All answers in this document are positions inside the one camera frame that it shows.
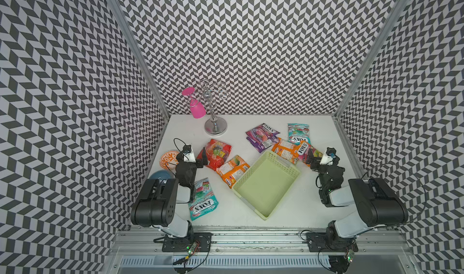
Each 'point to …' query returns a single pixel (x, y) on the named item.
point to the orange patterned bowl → (168, 160)
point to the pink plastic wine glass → (197, 108)
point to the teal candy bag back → (298, 132)
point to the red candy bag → (216, 152)
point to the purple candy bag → (261, 137)
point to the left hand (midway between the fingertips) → (195, 148)
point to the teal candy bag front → (205, 199)
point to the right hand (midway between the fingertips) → (318, 151)
